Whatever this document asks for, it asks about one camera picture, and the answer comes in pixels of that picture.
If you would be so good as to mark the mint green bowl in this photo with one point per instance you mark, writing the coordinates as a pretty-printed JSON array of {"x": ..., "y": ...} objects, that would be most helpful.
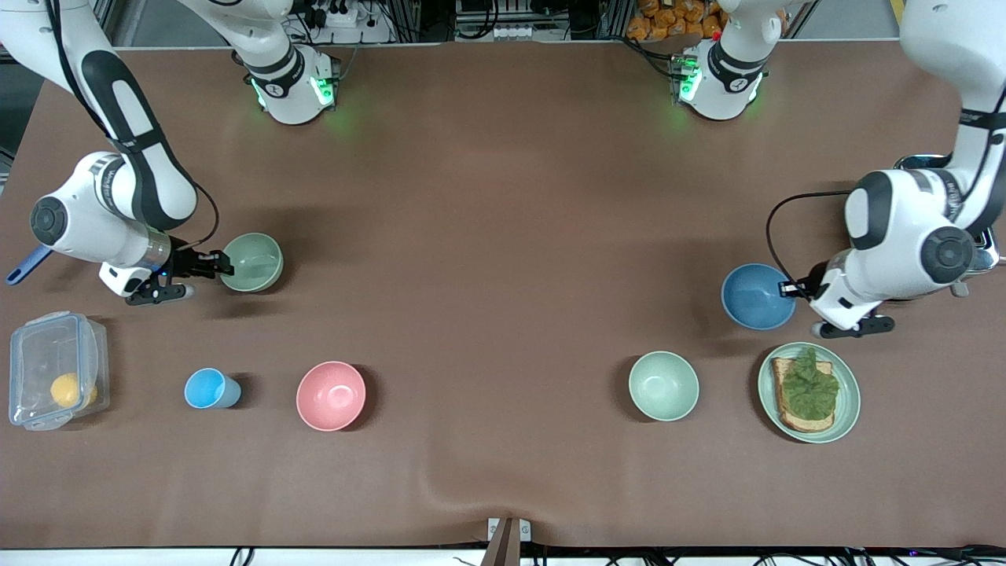
[{"x": 663, "y": 385}]

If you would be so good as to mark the blue cup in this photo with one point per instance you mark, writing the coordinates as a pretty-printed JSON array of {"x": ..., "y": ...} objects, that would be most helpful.
[{"x": 206, "y": 388}]

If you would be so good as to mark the pink bowl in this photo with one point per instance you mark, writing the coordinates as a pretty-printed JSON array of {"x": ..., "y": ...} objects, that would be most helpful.
[{"x": 331, "y": 395}]

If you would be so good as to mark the silver toaster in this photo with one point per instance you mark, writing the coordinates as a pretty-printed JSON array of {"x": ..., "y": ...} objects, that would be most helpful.
[{"x": 989, "y": 263}]

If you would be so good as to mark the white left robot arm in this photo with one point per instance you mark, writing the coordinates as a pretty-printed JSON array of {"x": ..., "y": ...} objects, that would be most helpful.
[{"x": 904, "y": 228}]

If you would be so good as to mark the long white power strip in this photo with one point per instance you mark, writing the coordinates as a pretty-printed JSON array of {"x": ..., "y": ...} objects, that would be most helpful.
[{"x": 511, "y": 33}]

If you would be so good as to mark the green plate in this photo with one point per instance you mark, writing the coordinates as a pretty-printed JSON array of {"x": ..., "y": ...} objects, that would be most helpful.
[{"x": 847, "y": 393}]

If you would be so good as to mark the blue bowl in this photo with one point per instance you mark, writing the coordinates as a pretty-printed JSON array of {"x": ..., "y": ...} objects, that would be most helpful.
[{"x": 754, "y": 297}]

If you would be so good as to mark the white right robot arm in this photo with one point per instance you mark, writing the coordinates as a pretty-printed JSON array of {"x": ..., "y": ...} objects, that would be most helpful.
[{"x": 141, "y": 181}]

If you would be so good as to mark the yellow lemon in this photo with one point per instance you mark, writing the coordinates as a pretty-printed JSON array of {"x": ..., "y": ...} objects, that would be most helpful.
[{"x": 67, "y": 389}]

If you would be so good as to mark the orange snack bags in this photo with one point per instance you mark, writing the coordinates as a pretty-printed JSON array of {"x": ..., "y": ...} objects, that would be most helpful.
[{"x": 660, "y": 20}]

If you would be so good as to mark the clear plastic lidded container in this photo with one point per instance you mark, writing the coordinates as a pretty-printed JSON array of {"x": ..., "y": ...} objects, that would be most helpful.
[{"x": 39, "y": 354}]

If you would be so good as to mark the sage green bowl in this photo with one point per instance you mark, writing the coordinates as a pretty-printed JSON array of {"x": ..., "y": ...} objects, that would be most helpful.
[{"x": 255, "y": 263}]

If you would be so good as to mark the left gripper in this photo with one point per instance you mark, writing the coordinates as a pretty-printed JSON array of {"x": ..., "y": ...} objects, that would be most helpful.
[{"x": 809, "y": 284}]

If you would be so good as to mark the toast slice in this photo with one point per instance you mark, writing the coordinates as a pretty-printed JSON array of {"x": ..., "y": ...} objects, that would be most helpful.
[{"x": 794, "y": 420}]

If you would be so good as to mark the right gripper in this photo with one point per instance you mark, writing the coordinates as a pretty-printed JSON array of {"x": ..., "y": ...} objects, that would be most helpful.
[{"x": 185, "y": 262}]

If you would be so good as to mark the brown table cover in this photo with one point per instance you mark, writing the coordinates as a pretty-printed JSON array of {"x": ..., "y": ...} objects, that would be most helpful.
[{"x": 503, "y": 157}]

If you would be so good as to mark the green lettuce leaf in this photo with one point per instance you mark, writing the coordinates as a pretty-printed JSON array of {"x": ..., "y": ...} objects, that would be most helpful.
[{"x": 809, "y": 389}]

